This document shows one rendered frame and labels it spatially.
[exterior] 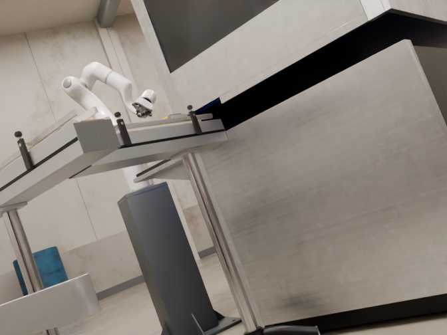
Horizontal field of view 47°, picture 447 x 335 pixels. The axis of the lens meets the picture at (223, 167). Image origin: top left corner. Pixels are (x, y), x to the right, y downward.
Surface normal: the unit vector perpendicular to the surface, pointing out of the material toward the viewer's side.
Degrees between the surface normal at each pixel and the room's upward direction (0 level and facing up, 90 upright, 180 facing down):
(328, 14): 90
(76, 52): 90
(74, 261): 90
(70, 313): 90
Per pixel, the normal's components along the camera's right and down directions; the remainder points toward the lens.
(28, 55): 0.36, -0.22
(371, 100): -0.61, 0.15
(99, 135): 0.72, -0.33
